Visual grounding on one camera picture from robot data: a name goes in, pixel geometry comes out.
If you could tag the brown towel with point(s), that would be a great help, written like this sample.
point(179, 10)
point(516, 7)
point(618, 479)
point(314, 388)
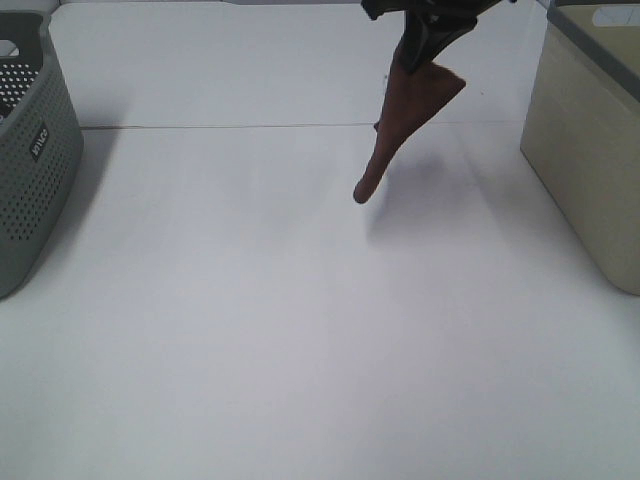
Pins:
point(410, 101)

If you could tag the beige storage bin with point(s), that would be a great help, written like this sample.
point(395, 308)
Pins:
point(581, 134)

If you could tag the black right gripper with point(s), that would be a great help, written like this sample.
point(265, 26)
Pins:
point(422, 42)

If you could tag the grey perforated laundry basket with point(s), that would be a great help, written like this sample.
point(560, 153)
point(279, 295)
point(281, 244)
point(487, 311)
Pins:
point(41, 144)

